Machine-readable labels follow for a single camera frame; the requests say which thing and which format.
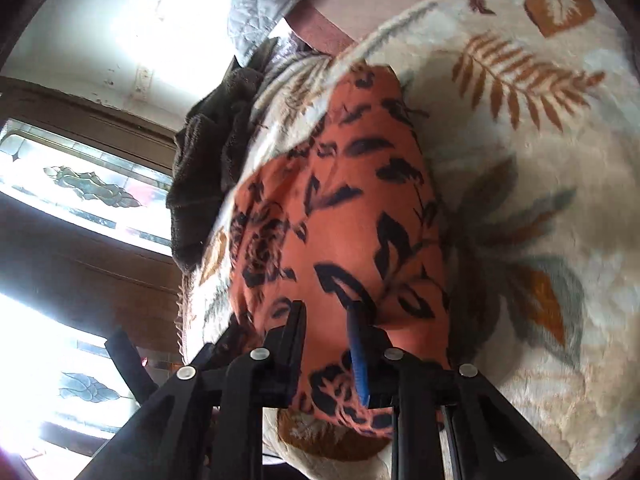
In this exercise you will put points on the orange floral shirt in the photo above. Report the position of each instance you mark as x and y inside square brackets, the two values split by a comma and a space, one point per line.
[350, 185]

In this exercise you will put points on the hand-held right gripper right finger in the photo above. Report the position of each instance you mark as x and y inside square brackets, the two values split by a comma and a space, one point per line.
[359, 355]

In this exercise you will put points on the wooden stained glass door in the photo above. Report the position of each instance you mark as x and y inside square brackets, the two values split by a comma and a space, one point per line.
[75, 260]

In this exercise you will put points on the pink sofa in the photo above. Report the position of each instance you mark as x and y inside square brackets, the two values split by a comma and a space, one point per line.
[360, 0]

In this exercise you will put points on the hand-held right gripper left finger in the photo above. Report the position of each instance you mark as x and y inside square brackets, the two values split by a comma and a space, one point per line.
[292, 340]

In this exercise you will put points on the cream leaf print blanket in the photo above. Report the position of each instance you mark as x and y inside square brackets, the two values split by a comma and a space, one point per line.
[525, 135]

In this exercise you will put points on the grey quilted pillow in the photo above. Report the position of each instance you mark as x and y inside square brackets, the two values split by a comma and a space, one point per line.
[260, 15]

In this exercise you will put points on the dark brown fleece garment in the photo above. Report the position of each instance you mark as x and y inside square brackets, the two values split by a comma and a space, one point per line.
[200, 185]

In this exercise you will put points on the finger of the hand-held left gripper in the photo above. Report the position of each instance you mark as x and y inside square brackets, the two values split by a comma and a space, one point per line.
[127, 360]

